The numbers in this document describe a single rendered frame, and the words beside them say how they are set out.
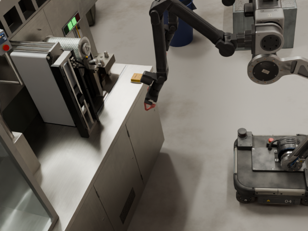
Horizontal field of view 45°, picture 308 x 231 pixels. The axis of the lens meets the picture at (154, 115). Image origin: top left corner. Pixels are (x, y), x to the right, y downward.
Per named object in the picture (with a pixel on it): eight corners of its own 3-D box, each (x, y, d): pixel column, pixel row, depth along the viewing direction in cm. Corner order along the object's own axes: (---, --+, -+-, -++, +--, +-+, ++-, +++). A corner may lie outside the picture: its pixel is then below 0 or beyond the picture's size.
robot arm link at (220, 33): (162, -6, 165) (166, -17, 172) (145, 15, 173) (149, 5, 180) (238, 49, 178) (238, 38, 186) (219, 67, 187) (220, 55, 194)
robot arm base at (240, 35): (254, 55, 180) (255, 33, 172) (237, 55, 182) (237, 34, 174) (254, 44, 186) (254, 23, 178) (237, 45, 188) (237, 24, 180)
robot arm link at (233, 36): (240, 39, 176) (240, 33, 180) (218, 40, 179) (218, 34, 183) (240, 55, 183) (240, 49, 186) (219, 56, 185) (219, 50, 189)
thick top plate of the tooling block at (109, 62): (106, 74, 261) (104, 67, 257) (57, 70, 275) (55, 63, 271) (115, 60, 271) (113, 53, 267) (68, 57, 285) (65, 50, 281)
